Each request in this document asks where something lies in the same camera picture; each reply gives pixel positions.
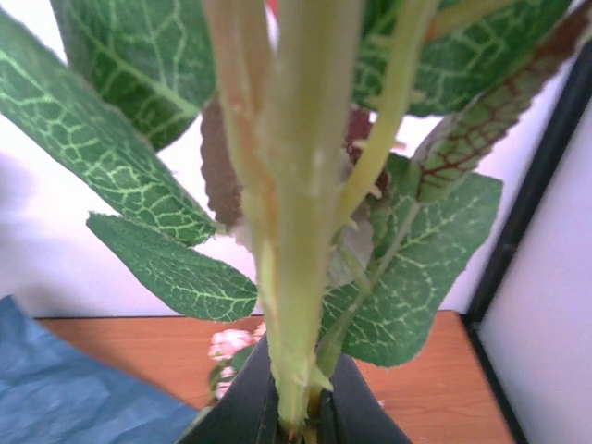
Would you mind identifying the peach rose stem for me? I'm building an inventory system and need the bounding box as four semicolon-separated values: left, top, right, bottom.
0;0;592;440

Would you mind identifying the black frame post right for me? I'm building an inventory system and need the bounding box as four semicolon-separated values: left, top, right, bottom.
461;43;591;443

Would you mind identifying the pink yellow flower bouquet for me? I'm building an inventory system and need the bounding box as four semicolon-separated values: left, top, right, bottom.
207;322;266;403

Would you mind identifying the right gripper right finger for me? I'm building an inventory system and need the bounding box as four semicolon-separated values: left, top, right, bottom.
318;354;411;444

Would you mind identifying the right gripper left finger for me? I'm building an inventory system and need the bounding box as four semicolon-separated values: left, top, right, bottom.
179;338;283;444

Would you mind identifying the blue paper bouquet wrapper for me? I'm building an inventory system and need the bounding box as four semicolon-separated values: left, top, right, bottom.
1;296;197;444

